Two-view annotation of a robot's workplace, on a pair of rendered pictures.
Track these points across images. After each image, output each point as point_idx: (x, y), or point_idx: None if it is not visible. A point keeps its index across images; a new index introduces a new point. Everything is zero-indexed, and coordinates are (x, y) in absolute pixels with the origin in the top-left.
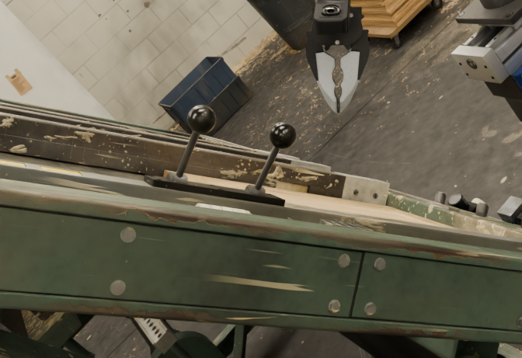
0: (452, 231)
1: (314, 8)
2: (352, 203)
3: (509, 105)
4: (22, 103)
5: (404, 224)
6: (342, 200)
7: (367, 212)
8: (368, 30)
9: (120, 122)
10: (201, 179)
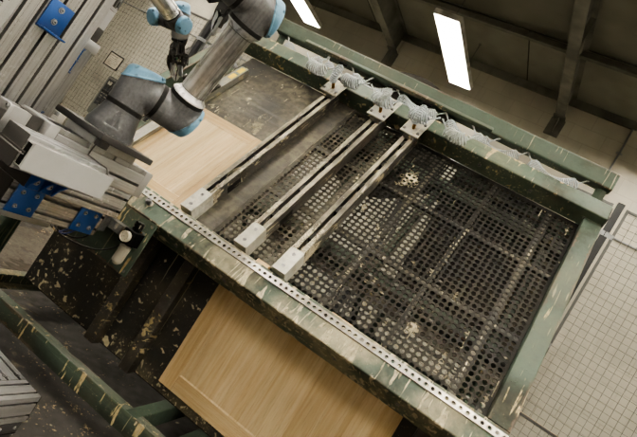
0: (137, 130)
1: (185, 50)
2: (192, 186)
3: (102, 219)
4: (557, 273)
5: (154, 121)
6: (198, 185)
7: (179, 169)
8: (167, 55)
9: (525, 339)
10: (245, 141)
